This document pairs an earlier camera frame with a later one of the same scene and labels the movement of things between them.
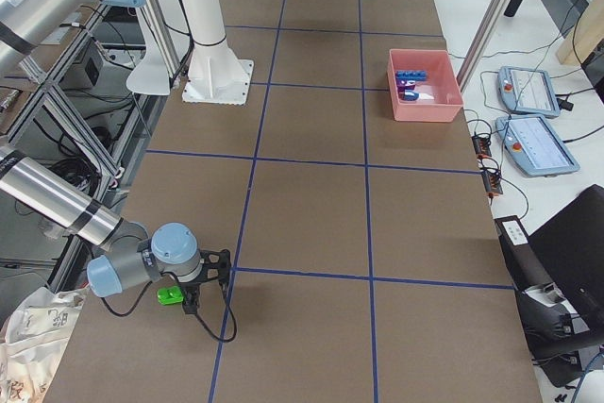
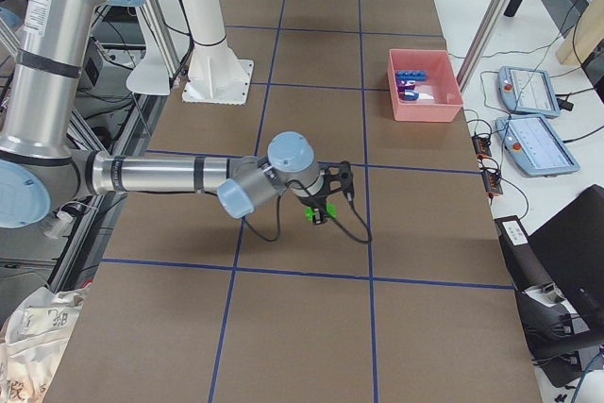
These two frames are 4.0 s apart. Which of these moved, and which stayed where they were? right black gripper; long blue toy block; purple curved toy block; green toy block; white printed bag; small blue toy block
Moved: right black gripper; green toy block
Stayed: small blue toy block; white printed bag; purple curved toy block; long blue toy block
